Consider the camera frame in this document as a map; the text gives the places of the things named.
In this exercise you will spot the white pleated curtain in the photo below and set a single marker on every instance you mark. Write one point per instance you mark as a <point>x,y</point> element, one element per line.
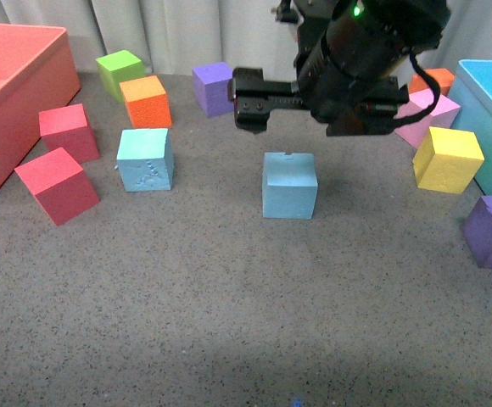
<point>172,37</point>

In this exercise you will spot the yellow foam cube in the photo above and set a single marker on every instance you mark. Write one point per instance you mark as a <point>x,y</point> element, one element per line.
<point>447,160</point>

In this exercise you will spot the red foam cube rear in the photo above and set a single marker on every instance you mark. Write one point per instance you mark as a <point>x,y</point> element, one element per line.
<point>68,127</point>

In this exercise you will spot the pink foam cube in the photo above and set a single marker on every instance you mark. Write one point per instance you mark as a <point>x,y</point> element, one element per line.
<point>442,116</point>

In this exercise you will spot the orange foam cube right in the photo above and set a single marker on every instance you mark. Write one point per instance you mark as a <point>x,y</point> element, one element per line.
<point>443,77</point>

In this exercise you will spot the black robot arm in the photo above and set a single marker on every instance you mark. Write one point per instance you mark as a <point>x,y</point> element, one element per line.
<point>347,52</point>

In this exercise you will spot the orange foam cube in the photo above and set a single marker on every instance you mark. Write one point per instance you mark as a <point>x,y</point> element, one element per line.
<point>147,103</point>
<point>443,77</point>

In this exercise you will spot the red plastic bin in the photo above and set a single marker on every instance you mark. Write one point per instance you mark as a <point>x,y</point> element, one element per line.
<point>37,72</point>

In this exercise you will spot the smooth light blue foam cube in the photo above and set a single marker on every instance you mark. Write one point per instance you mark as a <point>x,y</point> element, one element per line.
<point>289,186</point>

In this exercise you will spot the orange foam cube left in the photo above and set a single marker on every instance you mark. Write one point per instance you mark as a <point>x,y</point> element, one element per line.
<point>147,103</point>

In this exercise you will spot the red foam cube front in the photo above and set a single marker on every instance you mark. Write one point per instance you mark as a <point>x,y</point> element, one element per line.
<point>59,184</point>

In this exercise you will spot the purple foam cube rear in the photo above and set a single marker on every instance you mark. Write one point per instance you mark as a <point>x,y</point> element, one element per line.
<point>210,83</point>

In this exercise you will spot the dented light blue foam cube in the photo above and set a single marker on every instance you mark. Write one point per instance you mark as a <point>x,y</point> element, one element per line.
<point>145,160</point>

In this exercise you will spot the red foam cube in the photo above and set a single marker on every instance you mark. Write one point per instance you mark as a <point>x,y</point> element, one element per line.
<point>59,184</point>
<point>68,127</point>

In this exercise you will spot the light blue plastic bin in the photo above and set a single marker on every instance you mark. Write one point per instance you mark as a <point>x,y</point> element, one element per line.
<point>472,90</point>

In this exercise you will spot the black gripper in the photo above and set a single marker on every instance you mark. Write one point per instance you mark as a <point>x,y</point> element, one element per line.
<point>367,109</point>

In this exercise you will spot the green foam cube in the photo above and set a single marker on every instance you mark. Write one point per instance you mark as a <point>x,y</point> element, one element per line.
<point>118,67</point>

